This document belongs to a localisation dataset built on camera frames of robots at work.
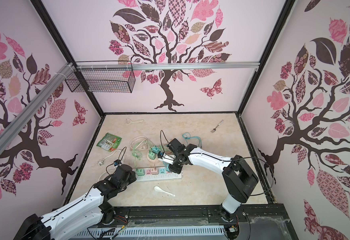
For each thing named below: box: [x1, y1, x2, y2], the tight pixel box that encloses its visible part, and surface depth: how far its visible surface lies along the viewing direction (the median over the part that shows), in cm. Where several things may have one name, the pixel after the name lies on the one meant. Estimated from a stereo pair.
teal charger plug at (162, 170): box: [159, 168, 166, 174], surface depth 88 cm
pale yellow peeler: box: [125, 118, 144, 125], surface depth 117 cm
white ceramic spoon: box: [154, 186, 176, 197], surface depth 83 cm
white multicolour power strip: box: [131, 168, 183, 181], surface depth 86 cm
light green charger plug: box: [136, 168, 145, 176], surface depth 85 cm
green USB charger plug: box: [148, 150, 156, 160], surface depth 91 cm
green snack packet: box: [96, 132, 122, 152], surface depth 105 cm
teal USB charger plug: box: [152, 146, 160, 154], surface depth 93 cm
